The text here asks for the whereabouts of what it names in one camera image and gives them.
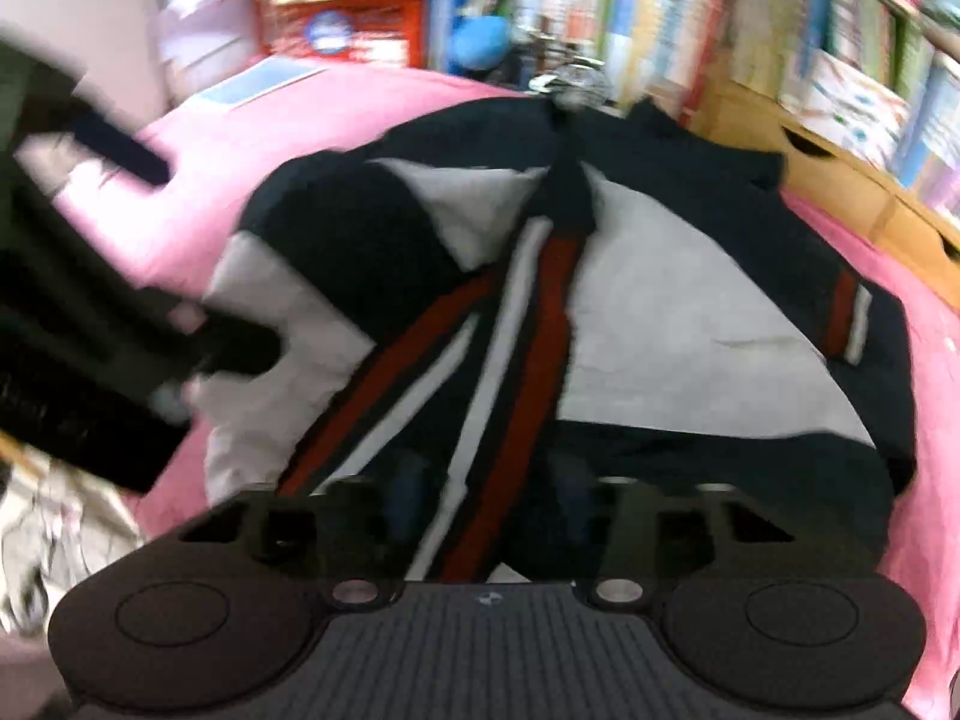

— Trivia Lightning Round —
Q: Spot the miniature black bicycle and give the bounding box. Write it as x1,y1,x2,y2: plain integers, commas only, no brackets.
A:
517,37,612,110

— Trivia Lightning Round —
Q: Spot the round blue plush cushion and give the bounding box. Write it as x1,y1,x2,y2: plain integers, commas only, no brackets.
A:
450,15,511,76

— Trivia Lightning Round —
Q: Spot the row of pastel-spine books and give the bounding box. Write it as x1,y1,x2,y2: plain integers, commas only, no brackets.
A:
892,0,960,218

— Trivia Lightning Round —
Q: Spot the row of thin colourful books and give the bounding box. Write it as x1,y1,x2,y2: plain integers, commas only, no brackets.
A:
739,0,931,91

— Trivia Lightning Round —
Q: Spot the navy and white zip jacket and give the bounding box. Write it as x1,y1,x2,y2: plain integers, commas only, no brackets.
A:
202,97,920,586

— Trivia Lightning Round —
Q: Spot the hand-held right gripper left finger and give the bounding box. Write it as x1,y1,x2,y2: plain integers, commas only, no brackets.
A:
150,457,428,610

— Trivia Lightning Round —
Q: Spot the crumpled white printed cloth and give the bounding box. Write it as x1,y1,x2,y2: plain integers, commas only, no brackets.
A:
0,442,147,635

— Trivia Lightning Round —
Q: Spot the wooden drawer organiser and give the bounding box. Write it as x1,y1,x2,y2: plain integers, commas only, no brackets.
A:
694,75,960,286

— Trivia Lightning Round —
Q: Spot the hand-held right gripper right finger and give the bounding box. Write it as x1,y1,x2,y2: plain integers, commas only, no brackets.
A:
551,456,822,611

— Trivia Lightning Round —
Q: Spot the pink rabbit-print blanket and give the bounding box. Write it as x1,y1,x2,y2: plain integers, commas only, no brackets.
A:
52,64,960,720

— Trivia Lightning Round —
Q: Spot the row of tall children's books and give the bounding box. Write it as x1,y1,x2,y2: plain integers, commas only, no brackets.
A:
427,0,740,121

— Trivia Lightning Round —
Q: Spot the blue paper sheet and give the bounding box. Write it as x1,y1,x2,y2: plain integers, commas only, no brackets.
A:
199,60,323,107

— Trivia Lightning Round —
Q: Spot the large red plastic crate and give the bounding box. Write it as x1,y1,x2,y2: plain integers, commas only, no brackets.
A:
255,0,428,68

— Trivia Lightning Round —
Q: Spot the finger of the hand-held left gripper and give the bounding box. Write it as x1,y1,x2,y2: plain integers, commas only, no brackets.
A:
154,300,282,421
71,101,172,185

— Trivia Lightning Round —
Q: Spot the white pencil-print box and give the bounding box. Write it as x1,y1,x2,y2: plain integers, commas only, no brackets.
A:
799,52,912,166

